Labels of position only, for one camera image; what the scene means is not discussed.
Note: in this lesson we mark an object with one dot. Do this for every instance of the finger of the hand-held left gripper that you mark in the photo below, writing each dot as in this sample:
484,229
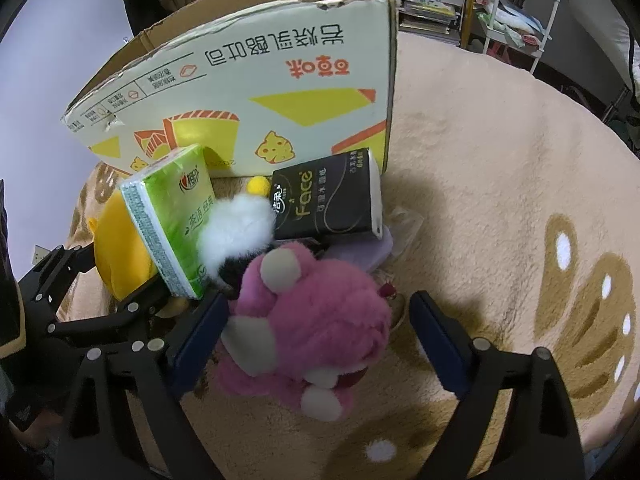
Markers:
55,272
125,315

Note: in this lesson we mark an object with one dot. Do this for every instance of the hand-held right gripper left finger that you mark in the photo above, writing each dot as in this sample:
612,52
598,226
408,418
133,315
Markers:
197,345

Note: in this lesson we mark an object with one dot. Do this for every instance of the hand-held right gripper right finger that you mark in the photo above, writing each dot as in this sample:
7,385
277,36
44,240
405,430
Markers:
440,342

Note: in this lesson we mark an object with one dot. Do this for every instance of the green tissue pack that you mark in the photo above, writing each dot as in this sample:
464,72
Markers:
170,210

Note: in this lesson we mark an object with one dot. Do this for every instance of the pink plush bear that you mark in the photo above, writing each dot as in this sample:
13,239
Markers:
320,320

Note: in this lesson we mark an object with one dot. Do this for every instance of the printed cardboard box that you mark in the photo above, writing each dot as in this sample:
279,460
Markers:
250,85

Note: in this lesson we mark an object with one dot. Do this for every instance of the purple soft pouch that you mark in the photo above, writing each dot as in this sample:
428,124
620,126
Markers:
360,255

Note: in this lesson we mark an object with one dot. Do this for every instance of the yellow plush toy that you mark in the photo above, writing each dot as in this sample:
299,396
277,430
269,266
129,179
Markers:
120,250

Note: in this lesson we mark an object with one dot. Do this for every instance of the clear plastic wrapper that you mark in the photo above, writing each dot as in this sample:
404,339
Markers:
406,227

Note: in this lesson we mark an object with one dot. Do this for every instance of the white and black plush toy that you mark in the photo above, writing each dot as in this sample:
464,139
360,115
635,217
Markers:
237,230

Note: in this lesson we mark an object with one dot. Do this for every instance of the beige printed blanket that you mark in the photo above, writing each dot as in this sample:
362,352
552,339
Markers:
475,185

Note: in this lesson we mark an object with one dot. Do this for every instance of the small yellow pompom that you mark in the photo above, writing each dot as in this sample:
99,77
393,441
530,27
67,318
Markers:
258,185

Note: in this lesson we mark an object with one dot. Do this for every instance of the black tissue pack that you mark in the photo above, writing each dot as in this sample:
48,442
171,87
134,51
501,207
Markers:
325,195

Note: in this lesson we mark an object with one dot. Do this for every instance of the dark cloth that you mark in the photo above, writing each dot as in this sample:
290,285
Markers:
145,2

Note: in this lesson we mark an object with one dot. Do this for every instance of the white metal rack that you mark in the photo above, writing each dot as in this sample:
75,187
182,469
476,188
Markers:
515,15

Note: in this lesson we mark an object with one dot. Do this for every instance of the white bedding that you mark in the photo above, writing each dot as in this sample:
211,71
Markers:
600,5

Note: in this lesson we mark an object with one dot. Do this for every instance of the white wall socket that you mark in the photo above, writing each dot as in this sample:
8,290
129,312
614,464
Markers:
38,253

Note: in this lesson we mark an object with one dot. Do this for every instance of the yellow frame bookshelf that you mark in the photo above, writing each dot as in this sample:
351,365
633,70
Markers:
435,5

